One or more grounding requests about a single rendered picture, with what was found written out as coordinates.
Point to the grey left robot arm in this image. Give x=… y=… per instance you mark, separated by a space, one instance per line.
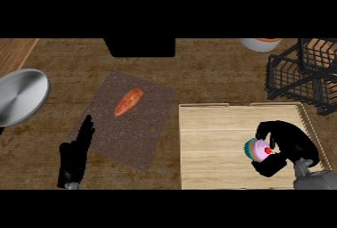
x=73 y=186

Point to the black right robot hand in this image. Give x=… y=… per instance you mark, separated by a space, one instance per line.
x=295 y=142

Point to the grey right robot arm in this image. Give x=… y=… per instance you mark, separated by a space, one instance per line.
x=314 y=178

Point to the brown patterned placemat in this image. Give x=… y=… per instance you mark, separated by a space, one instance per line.
x=128 y=118

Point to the white cup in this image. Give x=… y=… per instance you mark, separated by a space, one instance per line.
x=261 y=44

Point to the grey metal pan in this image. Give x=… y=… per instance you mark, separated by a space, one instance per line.
x=20 y=96

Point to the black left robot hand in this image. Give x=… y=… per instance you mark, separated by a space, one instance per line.
x=73 y=160

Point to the pale wooden tray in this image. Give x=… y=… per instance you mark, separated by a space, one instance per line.
x=220 y=148

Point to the black box appliance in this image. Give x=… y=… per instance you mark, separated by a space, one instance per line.
x=141 y=47

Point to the pink frosted cupcake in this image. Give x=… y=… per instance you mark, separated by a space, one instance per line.
x=260 y=150

